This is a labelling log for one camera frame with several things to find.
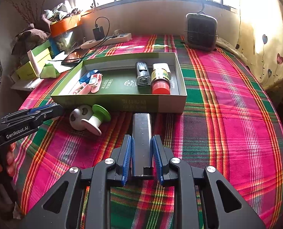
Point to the orange box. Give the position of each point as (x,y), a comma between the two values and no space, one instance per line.
(65,26)

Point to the pink and mint clip holder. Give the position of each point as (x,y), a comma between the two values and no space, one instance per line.
(95,82)

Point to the blue packet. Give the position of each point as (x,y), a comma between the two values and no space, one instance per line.
(87,75)

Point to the brown checked cloth bag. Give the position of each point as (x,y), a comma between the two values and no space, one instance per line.
(34,35)

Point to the green and white spool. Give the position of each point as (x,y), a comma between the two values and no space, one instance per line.
(97,118)

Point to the green tissue packet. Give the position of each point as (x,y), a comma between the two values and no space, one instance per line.
(49,71)

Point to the yellow-green box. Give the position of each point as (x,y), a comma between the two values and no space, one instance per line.
(27,72)

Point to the white round panda toy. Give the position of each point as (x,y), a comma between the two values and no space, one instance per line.
(77,119)

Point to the white tube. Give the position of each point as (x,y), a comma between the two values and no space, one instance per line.
(34,62)

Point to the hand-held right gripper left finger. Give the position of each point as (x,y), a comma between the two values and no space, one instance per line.
(127,159)

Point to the shallow green cardboard box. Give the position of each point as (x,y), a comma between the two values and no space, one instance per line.
(122,101)

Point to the person's left hand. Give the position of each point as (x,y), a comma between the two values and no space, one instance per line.
(10,162)

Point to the black smartphone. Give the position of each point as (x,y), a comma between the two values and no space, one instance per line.
(74,56)

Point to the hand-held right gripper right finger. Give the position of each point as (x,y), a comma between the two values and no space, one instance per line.
(157,162)

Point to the black bike light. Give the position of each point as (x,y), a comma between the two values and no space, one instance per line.
(143,75)

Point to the cream curtain with hearts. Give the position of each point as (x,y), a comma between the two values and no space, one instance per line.
(270,43)

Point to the green flat box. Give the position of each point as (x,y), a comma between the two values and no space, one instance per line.
(41,50)

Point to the blue and green box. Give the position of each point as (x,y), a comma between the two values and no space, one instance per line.
(62,41)

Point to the white power bank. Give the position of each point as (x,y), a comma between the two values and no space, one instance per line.
(164,66)

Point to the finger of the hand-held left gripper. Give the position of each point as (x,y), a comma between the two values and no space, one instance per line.
(41,109)
(40,118)

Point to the red lidded jar green label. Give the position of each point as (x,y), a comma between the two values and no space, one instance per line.
(160,87)

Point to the white power strip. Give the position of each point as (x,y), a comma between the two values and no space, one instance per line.
(108,40)

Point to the black rectangular case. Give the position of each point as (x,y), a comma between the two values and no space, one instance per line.
(142,133)

